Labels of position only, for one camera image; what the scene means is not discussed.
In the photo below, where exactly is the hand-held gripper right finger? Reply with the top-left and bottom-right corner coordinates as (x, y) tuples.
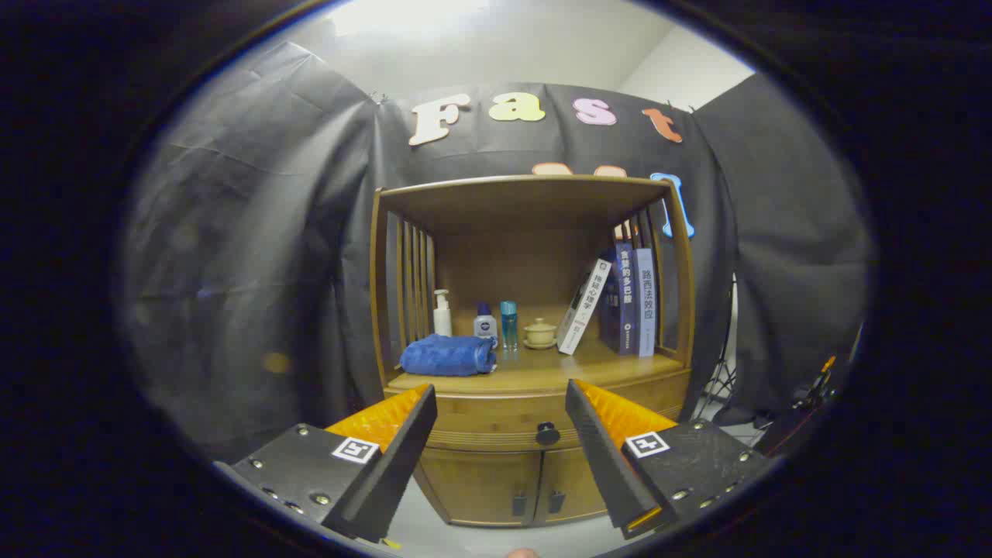
(565, 379), (780, 540)

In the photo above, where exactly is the black backdrop cloth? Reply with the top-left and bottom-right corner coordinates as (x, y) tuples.
(124, 39), (877, 466)

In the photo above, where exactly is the wooden cabinet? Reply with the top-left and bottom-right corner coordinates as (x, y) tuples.
(369, 174), (696, 529)

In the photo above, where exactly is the black device with orange tip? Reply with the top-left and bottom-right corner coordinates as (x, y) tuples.
(790, 355), (842, 412)

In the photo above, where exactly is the folded blue towel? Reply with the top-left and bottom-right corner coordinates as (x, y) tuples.
(399, 334), (498, 377)

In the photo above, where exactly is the black equipment box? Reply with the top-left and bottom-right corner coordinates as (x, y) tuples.
(756, 399), (826, 458)

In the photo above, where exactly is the wooden drawer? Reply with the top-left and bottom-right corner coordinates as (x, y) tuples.
(387, 391), (691, 453)

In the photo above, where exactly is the wooden cabinet door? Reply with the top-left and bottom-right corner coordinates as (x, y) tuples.
(533, 446), (621, 525)
(413, 448), (542, 529)

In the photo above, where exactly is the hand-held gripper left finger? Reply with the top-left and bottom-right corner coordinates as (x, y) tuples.
(213, 384), (438, 543)

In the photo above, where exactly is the wooden countertop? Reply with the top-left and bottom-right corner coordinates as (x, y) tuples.
(385, 306), (691, 396)

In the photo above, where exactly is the black tripod stand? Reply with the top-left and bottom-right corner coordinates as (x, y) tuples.
(695, 271), (739, 423)

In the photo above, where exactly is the dark blue book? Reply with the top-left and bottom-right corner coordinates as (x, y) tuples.
(598, 242), (638, 356)

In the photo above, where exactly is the white book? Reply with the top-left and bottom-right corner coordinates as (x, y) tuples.
(556, 259), (613, 356)

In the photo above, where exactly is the beige lidded teacup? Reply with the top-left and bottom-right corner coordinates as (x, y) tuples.
(522, 318), (559, 350)

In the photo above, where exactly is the pale blue book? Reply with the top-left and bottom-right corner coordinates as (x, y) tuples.
(633, 248), (658, 358)

